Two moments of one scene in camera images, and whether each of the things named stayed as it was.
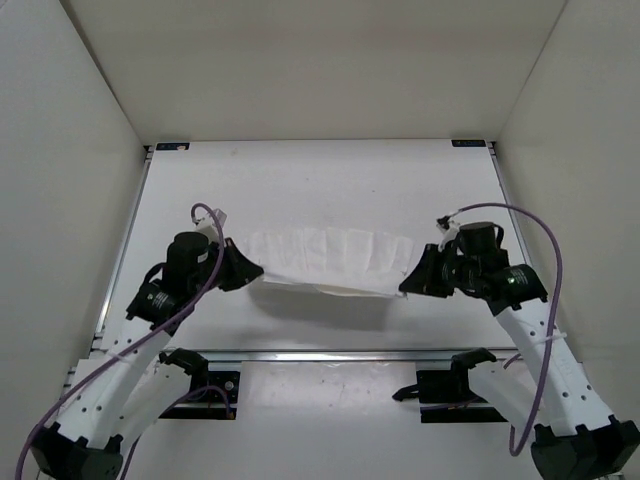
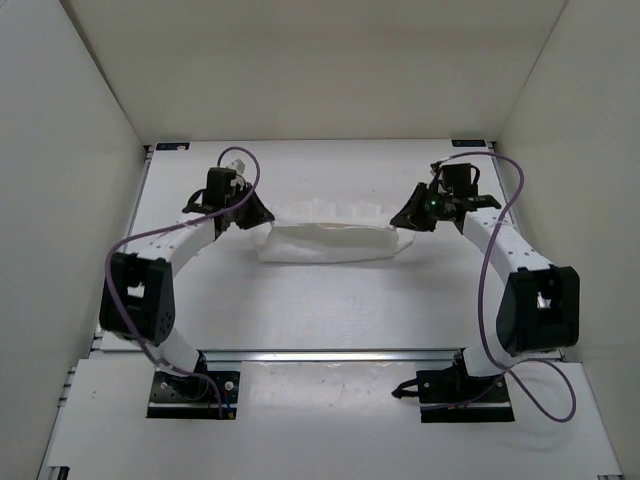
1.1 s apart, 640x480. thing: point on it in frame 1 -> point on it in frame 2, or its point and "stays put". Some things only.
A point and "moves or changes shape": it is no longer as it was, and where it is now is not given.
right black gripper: x=423 y=279 -> x=412 y=216
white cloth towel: x=346 y=260 moves or changes shape
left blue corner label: x=173 y=146 stays put
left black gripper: x=244 y=268 -> x=259 y=213
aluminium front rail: x=333 y=356 stays put
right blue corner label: x=469 y=143 stays put
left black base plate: x=203 y=378 stays put
